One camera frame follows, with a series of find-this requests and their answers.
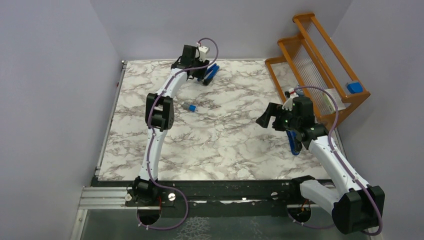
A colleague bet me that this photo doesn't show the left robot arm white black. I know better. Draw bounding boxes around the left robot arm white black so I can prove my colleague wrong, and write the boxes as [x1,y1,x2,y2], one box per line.
[129,42,210,206]

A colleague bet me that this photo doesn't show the white red carton box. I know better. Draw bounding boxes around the white red carton box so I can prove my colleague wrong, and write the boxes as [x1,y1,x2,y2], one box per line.
[322,88,346,114]

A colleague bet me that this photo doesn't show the blue lidded small jar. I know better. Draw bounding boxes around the blue lidded small jar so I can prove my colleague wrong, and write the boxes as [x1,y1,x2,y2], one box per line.
[294,85,305,96]

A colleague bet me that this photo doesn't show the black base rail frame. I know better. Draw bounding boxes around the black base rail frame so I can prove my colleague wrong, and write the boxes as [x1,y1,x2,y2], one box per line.
[78,178,314,219]

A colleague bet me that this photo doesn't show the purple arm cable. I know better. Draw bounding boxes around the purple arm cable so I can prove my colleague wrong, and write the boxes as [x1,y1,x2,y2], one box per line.
[286,86,384,236]
[136,37,220,232]

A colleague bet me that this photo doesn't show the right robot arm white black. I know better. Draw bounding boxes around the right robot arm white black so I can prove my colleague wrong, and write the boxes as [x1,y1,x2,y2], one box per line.
[255,96,385,235]

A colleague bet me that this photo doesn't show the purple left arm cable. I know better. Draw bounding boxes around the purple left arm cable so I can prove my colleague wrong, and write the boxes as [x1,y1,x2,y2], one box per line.
[136,37,220,232]

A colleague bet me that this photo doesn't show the orange wooden tiered rack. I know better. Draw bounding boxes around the orange wooden tiered rack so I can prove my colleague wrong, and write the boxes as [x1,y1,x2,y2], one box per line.
[265,12,371,129]

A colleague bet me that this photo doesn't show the blue black stapler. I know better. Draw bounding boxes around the blue black stapler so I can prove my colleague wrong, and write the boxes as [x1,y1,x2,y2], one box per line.
[197,63,220,86]

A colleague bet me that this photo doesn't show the grey blue small cylinder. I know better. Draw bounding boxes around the grey blue small cylinder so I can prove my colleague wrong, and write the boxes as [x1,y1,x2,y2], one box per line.
[181,102,197,112]

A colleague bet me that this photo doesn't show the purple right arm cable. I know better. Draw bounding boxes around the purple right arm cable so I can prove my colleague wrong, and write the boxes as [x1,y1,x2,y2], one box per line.
[286,86,384,236]

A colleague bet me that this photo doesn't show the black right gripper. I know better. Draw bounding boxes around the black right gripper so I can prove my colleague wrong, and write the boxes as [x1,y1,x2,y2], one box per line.
[256,101,300,132]

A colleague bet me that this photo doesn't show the blue block on rack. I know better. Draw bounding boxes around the blue block on rack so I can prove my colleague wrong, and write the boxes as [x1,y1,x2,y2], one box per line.
[346,81,364,94]

